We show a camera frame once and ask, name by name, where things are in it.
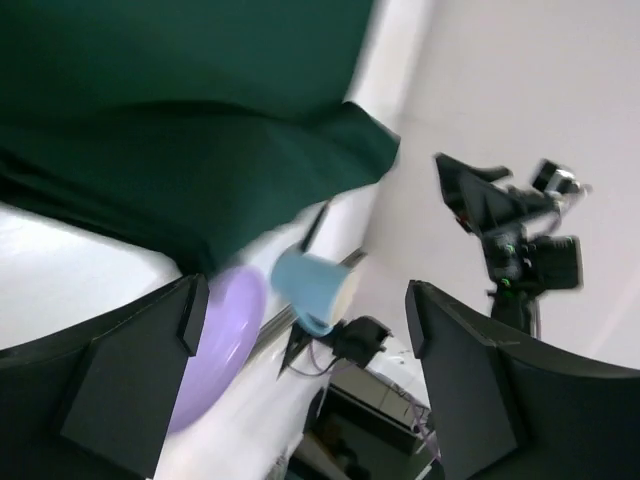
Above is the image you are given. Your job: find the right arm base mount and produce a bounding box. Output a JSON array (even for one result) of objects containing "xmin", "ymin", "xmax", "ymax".
[{"xmin": 279, "ymin": 316, "xmax": 391, "ymax": 378}]

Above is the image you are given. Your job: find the gold knife black handle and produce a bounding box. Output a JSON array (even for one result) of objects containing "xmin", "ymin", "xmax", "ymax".
[{"xmin": 298, "ymin": 199, "xmax": 331, "ymax": 253}]

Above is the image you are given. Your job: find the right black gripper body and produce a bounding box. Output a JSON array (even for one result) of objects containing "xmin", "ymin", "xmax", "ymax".
[{"xmin": 434, "ymin": 153, "xmax": 585, "ymax": 290}]

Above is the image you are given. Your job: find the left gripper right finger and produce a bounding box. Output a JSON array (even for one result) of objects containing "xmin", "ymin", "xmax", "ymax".
[{"xmin": 405, "ymin": 280, "xmax": 639, "ymax": 479}]

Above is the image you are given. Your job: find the dark green cloth napkin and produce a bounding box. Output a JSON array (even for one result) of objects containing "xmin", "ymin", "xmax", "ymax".
[{"xmin": 1, "ymin": 1, "xmax": 399, "ymax": 274}]

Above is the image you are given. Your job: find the purple plate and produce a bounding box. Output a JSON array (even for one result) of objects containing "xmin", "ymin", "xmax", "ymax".
[{"xmin": 168, "ymin": 266, "xmax": 267, "ymax": 434}]

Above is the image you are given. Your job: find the light blue mug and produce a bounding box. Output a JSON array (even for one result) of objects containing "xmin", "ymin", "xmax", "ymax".
[{"xmin": 270, "ymin": 248, "xmax": 360, "ymax": 337}]

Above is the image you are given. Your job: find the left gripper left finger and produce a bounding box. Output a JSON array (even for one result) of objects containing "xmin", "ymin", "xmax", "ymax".
[{"xmin": 1, "ymin": 275, "xmax": 209, "ymax": 479}]

